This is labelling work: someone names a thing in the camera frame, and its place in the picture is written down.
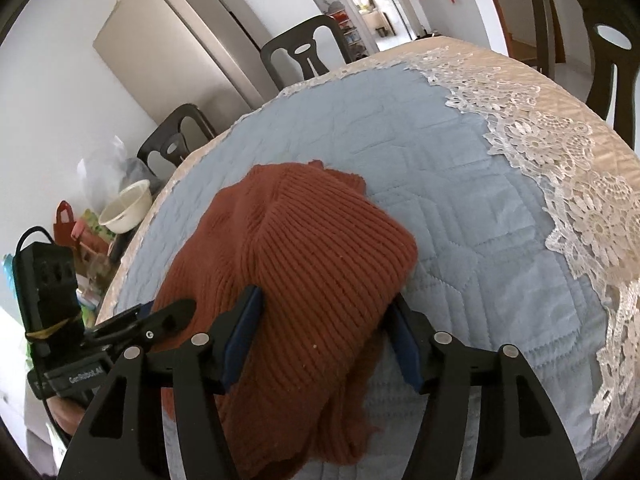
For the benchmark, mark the red paper bag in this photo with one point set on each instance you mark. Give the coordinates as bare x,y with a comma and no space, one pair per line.
62,230

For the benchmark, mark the blue quilted lace-trimmed blanket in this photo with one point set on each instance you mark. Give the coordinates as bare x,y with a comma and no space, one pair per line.
450,185

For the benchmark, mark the dark grey plastic chair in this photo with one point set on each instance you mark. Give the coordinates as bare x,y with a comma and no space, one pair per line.
272,52
540,10
150,152

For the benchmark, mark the hallway storage rack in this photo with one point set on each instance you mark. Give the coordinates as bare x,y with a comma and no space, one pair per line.
350,30

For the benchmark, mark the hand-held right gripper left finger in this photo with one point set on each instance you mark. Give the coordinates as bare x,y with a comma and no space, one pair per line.
245,332

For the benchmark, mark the silver refrigerator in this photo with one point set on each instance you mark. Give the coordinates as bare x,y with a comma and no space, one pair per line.
175,35

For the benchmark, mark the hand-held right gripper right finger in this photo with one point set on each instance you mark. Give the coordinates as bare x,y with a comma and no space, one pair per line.
405,355

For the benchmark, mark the rust knit sweater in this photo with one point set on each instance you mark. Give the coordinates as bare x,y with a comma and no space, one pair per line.
310,270

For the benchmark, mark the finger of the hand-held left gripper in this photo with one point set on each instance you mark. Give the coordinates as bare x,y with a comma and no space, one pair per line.
135,316
165,320

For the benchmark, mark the clear plastic bag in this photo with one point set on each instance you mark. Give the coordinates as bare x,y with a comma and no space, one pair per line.
100,175

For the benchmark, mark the white plastic basket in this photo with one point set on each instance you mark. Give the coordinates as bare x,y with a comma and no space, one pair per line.
125,215

